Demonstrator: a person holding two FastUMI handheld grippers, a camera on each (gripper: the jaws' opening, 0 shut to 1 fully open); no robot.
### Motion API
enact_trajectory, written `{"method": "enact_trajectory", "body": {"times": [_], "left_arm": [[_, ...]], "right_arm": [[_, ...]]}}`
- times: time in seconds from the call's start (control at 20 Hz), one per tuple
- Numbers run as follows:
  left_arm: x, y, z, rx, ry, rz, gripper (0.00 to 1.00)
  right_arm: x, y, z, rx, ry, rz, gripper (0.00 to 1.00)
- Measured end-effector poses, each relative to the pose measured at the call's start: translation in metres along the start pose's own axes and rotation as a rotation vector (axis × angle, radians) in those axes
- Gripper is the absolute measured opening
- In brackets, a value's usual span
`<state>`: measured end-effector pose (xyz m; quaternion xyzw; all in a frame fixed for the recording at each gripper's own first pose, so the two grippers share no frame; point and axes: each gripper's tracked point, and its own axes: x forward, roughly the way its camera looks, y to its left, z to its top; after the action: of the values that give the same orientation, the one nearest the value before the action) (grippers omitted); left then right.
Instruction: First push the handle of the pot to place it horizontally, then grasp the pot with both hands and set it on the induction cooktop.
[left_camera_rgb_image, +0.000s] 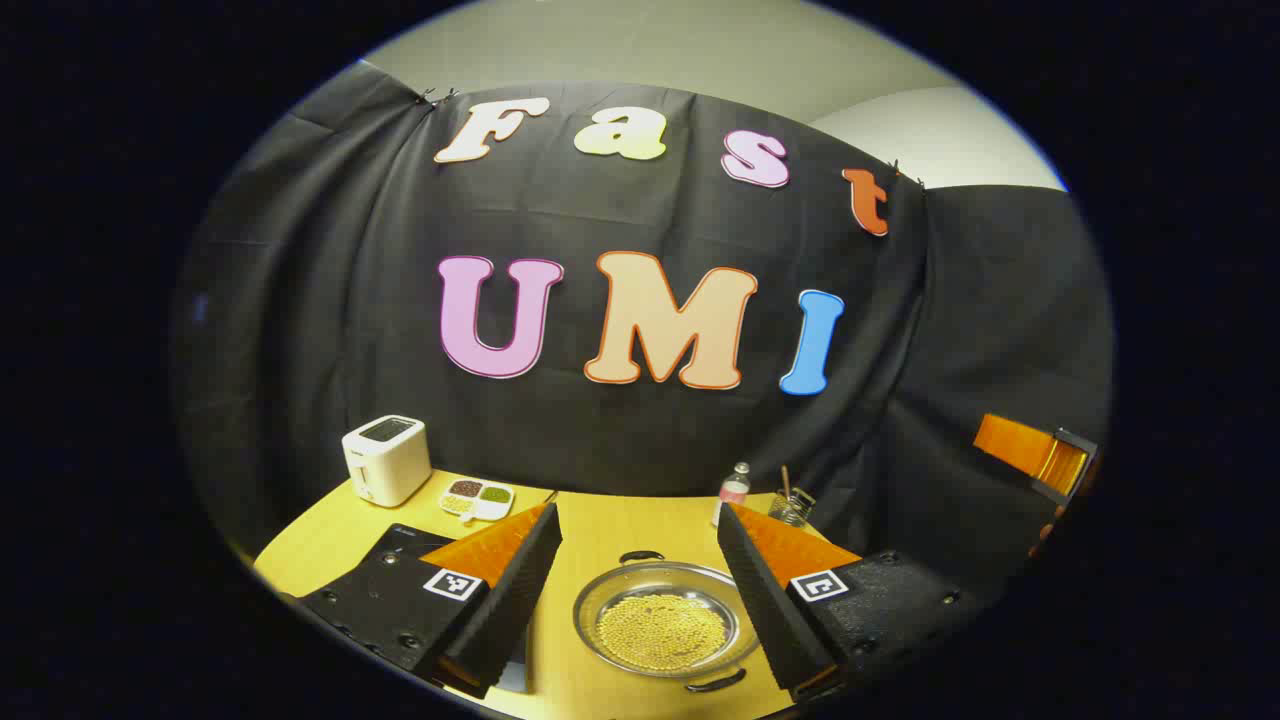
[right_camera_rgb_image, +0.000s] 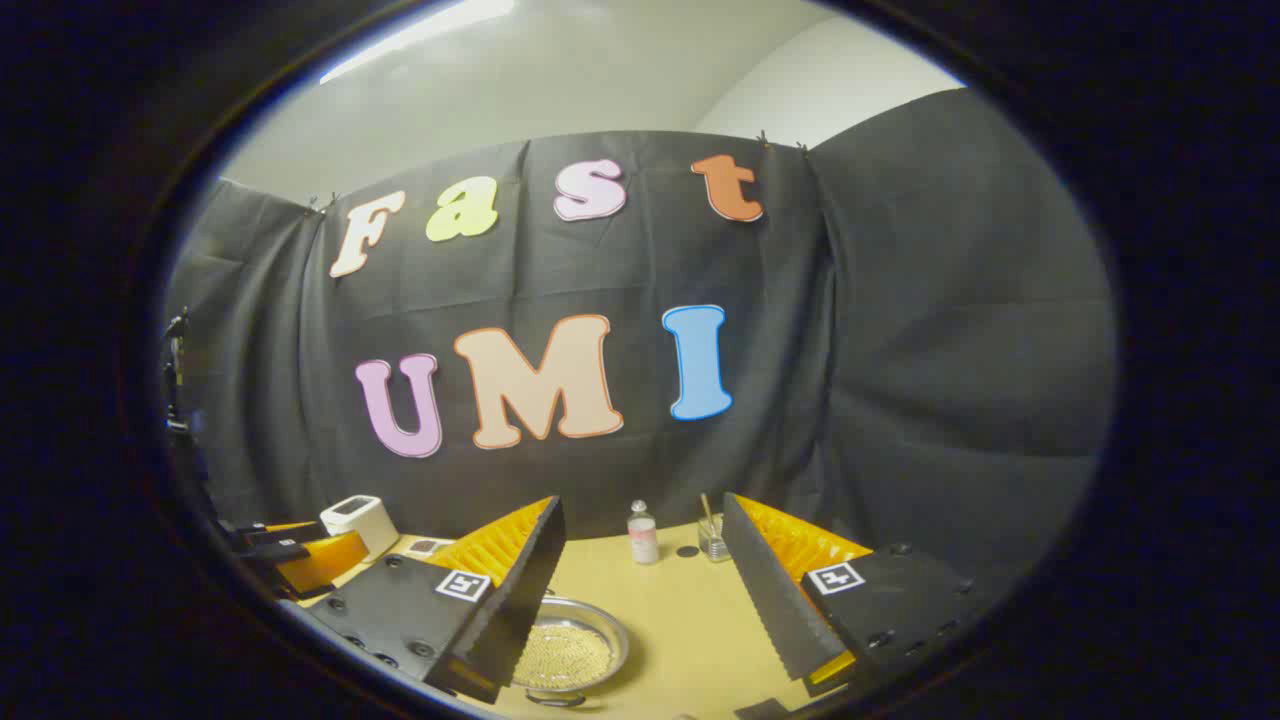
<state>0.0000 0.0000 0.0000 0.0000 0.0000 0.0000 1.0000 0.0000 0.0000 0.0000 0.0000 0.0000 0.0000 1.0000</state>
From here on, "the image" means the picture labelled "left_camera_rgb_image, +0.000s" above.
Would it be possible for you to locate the white divided bean dish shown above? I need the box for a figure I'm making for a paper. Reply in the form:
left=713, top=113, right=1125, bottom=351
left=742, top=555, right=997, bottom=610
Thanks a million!
left=440, top=479, right=517, bottom=523

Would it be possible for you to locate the black backdrop cloth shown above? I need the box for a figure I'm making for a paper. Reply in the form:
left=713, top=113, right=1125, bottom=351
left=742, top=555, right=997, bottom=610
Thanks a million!
left=172, top=62, right=1116, bottom=561

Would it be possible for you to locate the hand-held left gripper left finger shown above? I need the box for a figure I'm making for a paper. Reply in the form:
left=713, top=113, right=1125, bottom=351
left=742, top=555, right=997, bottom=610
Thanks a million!
left=298, top=502, right=564, bottom=700

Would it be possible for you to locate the black induction cooktop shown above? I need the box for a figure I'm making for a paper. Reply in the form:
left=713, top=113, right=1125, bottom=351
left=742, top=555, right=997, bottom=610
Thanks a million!
left=362, top=524, right=529, bottom=697

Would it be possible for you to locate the stainless steel pot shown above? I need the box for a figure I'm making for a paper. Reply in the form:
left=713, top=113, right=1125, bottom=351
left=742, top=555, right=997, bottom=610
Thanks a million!
left=573, top=550, right=748, bottom=694

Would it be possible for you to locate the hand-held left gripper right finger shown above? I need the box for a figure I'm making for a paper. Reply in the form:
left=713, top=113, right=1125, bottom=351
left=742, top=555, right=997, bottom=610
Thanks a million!
left=716, top=502, right=991, bottom=703

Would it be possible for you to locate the white toaster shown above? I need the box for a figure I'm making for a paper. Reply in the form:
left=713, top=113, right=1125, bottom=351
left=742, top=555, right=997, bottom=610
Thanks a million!
left=342, top=415, right=433, bottom=508

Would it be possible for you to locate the pile of yellow soybeans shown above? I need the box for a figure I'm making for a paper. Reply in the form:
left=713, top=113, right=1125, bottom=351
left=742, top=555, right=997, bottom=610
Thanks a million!
left=596, top=594, right=729, bottom=671

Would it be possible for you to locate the metal wire utensil holder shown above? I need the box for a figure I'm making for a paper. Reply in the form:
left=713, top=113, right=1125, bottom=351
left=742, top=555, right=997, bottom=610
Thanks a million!
left=768, top=487, right=816, bottom=529

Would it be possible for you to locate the clear bottle pink label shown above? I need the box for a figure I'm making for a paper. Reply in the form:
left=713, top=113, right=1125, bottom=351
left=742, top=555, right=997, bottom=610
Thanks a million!
left=712, top=462, right=752, bottom=528

